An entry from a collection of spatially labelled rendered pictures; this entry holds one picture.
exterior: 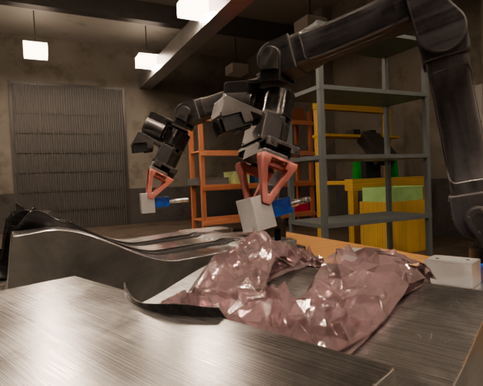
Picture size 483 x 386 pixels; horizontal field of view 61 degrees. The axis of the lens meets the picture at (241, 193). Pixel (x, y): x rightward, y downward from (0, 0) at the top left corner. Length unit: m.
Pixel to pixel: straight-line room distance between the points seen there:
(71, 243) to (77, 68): 10.53
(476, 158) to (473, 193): 0.05
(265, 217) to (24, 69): 10.39
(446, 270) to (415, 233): 5.14
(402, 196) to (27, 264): 5.15
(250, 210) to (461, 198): 0.30
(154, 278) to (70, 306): 0.27
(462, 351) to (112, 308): 0.20
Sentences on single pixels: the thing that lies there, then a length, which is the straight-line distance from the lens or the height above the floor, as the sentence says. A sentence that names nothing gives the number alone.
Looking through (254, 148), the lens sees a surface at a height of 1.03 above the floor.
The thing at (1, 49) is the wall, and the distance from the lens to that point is 11.03.
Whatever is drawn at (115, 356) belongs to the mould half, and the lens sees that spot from 0.19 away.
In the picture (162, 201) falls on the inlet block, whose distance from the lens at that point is 1.14.
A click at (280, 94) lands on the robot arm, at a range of 0.71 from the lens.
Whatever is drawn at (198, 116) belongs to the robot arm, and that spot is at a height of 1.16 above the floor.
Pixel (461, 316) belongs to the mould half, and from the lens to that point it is 0.30.
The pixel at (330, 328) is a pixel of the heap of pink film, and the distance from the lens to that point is 0.27.
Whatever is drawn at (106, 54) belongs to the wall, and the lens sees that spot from 11.18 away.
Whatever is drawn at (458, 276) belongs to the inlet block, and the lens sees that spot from 0.52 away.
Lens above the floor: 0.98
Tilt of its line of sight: 2 degrees down
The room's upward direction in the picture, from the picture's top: 2 degrees counter-clockwise
